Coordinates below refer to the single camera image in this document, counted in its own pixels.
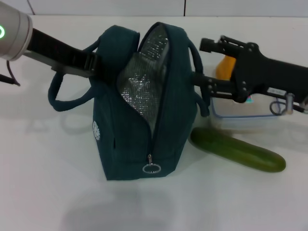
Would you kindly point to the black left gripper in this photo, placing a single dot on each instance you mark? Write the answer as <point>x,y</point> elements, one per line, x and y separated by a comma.
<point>60,55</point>

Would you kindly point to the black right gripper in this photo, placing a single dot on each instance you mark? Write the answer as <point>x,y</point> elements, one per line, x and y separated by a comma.
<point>264,74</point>

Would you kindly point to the teal insulated lunch bag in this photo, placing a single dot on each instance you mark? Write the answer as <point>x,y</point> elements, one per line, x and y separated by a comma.
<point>168,134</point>

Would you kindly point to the green cucumber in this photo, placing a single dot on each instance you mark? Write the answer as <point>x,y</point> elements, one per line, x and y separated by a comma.
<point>240,151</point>

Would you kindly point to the orange pear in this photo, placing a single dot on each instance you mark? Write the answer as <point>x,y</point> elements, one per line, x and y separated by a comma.
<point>225,69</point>

